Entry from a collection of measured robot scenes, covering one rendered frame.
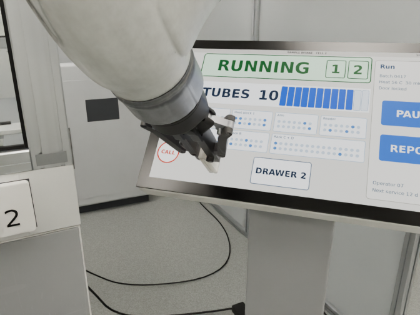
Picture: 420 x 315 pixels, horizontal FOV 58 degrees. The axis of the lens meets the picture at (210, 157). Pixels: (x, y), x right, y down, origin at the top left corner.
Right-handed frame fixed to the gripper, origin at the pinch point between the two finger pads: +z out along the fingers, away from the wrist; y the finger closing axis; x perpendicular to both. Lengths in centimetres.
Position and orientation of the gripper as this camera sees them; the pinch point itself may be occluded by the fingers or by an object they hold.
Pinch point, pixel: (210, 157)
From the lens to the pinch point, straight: 60.5
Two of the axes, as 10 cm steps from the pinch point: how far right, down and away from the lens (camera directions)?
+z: 2.4, 3.6, 9.0
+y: -9.5, -1.0, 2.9
